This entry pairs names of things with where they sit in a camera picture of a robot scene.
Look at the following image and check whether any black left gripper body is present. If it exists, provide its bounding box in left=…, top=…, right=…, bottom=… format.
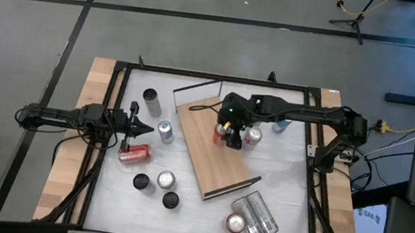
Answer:
left=104, top=98, right=140, bottom=153

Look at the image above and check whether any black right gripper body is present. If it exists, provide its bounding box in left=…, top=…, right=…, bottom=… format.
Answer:
left=216, top=90, right=262, bottom=133

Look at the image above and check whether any red Fanta can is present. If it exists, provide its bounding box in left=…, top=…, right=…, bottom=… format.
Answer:
left=210, top=121, right=230, bottom=148
left=117, top=140, right=153, bottom=168

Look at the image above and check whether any silver Diet Coke can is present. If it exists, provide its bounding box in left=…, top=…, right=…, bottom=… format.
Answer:
left=241, top=125, right=265, bottom=153
left=155, top=168, right=178, bottom=191

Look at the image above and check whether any silver Celsius can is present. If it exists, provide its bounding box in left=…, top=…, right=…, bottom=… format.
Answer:
left=227, top=195, right=270, bottom=233
left=160, top=190, right=182, bottom=211
left=241, top=189, right=284, bottom=233
left=131, top=171, right=158, bottom=196
left=139, top=86, right=165, bottom=119

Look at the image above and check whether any blue silver Red Bull can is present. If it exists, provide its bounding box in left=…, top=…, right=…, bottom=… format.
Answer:
left=155, top=118, right=177, bottom=146

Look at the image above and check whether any light blue Red Bull can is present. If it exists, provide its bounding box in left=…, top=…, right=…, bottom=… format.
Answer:
left=271, top=118, right=294, bottom=136

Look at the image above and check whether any red soda can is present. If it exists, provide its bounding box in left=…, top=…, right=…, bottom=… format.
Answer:
left=223, top=211, right=248, bottom=233

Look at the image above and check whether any black tripod stand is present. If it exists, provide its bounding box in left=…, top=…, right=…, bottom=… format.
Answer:
left=325, top=0, right=377, bottom=48

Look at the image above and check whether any white printed sign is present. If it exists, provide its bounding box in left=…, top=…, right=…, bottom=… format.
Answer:
left=350, top=202, right=389, bottom=233

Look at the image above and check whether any wooden shelf black metal frame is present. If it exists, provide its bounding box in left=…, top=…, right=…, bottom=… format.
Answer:
left=161, top=73, right=274, bottom=209

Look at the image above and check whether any black table frame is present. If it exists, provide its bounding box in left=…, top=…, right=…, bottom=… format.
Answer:
left=31, top=45, right=381, bottom=233

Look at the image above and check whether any yellow cable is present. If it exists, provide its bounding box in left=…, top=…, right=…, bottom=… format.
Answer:
left=329, top=0, right=394, bottom=20

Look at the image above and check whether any yellow extension cord plug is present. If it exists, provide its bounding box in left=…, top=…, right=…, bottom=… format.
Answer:
left=376, top=118, right=415, bottom=138

